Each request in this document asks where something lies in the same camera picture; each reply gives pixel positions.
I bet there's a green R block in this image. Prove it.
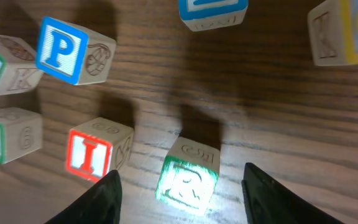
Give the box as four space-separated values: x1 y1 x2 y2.
155 137 220 215

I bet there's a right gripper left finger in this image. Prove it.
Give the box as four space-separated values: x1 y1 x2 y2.
45 170 122 224

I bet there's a yellow O block left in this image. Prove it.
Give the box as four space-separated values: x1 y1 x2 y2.
307 0 358 66

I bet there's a red I block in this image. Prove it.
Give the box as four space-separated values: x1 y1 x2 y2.
65 117 134 182

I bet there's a blue P block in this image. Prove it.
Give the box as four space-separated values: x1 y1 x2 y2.
35 17 117 85

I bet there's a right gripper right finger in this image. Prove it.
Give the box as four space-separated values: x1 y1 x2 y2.
242 162 344 224

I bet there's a green V block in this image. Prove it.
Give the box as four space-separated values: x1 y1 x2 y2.
0 107 43 164

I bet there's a green B block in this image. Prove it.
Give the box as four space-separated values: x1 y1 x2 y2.
0 35 44 95

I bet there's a blue L block centre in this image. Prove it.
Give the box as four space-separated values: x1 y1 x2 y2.
178 0 249 32

